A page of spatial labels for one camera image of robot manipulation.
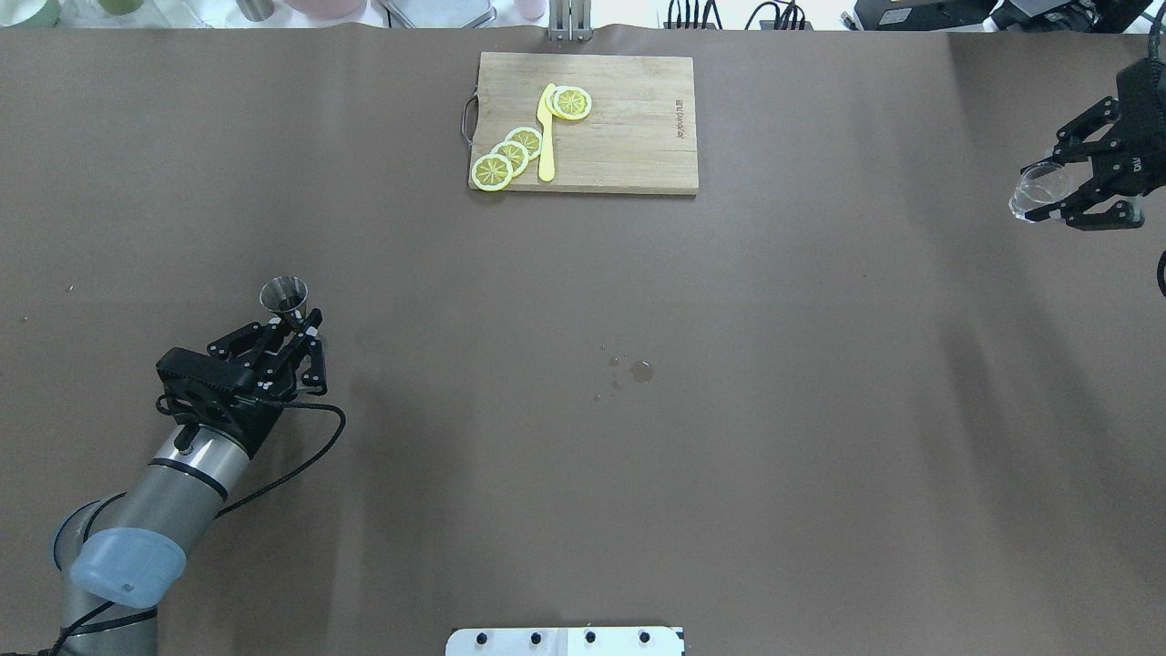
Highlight grey plastic cup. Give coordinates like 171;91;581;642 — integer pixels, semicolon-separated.
236;0;275;24

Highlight bamboo cutting board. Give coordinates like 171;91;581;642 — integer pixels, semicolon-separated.
469;51;700;198

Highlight aluminium frame post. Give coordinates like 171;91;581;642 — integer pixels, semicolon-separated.
547;0;593;43

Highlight white bowl green rim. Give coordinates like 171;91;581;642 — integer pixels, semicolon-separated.
1;0;61;28

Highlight steel measuring jigger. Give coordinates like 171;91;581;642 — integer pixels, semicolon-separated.
259;277;308;333

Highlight pink bowl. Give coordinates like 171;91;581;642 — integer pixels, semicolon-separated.
286;0;367;20

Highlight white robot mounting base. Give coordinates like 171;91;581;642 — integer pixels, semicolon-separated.
445;626;688;655

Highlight pink plastic cup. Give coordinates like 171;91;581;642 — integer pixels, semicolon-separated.
513;0;548;24

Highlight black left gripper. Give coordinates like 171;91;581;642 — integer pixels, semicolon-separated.
157;310;328;456

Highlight clear glass shaker cup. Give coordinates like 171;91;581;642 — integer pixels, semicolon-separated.
1007;161;1079;223

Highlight yellow plastic knife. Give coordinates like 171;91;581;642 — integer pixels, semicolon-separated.
536;83;557;183

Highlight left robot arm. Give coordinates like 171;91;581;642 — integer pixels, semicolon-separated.
49;310;344;655

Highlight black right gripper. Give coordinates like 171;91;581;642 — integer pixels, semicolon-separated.
1020;58;1165;231

